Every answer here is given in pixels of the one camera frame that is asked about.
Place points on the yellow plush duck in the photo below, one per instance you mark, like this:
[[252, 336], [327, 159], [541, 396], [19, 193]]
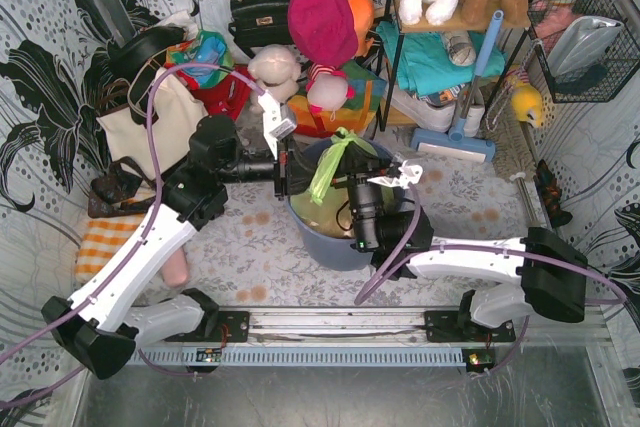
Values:
[[525, 99]]

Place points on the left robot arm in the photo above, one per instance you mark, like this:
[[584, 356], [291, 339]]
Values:
[[99, 325]]

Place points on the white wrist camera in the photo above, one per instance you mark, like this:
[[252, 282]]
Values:
[[399, 176], [277, 120]]

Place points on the teal folded cloth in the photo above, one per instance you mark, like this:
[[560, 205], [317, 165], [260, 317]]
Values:
[[424, 67]]

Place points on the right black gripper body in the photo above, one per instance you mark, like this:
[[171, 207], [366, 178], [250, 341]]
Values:
[[357, 167]]

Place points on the red cloth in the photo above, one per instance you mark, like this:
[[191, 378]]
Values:
[[227, 97]]

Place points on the magenta cloth bag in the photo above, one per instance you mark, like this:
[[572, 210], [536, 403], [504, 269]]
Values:
[[323, 30]]

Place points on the orange white checked towel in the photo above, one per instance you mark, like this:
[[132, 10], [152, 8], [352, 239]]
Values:
[[103, 238]]

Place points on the orange plush toy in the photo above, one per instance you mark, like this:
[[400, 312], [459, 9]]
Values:
[[363, 17]]

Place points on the cream plush lamb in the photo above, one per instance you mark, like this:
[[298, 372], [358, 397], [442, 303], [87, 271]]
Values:
[[275, 69]]

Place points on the black wire basket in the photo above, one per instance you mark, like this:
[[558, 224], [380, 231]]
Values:
[[603, 80]]

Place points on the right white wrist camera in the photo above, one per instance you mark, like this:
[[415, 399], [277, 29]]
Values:
[[399, 176]]

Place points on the blue round trash bin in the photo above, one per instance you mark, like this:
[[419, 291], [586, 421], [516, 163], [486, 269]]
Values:
[[324, 240]]

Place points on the brown patterned bag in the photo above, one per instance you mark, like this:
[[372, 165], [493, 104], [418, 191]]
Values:
[[124, 190]]

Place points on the colourful printed bag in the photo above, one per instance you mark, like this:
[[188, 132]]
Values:
[[207, 47]]

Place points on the rainbow striped cloth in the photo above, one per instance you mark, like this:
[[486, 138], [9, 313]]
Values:
[[355, 115]]

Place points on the black orange toy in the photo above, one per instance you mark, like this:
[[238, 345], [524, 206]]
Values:
[[550, 194]]

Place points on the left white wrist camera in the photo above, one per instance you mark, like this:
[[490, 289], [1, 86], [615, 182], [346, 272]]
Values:
[[277, 120]]

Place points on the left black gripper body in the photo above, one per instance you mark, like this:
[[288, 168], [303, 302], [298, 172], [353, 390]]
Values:
[[281, 170]]

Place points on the silver foil pouch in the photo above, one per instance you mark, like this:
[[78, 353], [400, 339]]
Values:
[[582, 44]]

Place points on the blue floor sweeper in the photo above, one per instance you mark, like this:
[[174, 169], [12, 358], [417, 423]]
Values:
[[454, 143]]

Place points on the black round hat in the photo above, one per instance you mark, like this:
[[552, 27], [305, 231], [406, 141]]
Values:
[[127, 60]]

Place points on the pink faced plush doll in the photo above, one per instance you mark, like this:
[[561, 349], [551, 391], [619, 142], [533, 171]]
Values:
[[328, 89]]

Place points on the grey patterned ball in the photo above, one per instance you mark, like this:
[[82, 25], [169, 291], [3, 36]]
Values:
[[459, 47]]

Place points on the white sneaker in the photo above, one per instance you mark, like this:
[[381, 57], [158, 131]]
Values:
[[439, 118]]

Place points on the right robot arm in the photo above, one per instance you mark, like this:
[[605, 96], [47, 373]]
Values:
[[537, 274]]

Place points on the green trash bag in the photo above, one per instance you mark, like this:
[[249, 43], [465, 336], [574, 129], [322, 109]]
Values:
[[325, 172]]

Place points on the black leather handbag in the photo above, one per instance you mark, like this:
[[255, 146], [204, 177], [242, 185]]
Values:
[[259, 23]]

